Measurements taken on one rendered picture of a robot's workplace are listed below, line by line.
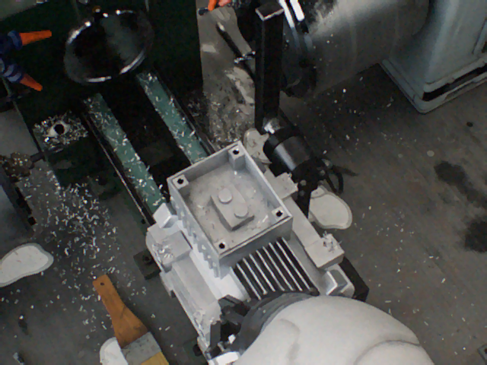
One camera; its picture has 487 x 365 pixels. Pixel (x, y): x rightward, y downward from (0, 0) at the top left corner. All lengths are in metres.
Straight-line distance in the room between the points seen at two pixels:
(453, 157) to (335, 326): 0.88
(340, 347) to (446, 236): 0.82
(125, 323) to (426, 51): 0.61
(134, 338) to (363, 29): 0.55
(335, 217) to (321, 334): 0.78
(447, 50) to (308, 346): 0.83
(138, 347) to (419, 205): 0.49
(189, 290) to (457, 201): 0.54
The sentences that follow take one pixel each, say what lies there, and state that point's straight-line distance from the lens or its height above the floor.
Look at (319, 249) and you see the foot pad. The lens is 1.01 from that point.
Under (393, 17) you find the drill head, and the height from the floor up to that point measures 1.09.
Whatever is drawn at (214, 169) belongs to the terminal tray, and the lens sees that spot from 1.01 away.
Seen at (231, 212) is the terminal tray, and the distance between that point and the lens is 0.97.
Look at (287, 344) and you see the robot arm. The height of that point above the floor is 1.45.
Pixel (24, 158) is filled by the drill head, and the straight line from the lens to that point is 1.10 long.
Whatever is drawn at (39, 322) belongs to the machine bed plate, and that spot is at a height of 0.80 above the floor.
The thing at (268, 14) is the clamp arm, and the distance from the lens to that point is 0.96.
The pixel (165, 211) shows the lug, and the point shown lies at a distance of 1.01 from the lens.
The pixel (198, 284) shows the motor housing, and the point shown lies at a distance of 1.00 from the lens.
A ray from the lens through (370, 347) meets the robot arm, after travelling 0.54.
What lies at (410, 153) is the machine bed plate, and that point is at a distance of 1.40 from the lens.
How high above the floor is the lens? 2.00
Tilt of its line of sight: 62 degrees down
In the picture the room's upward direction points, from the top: 1 degrees counter-clockwise
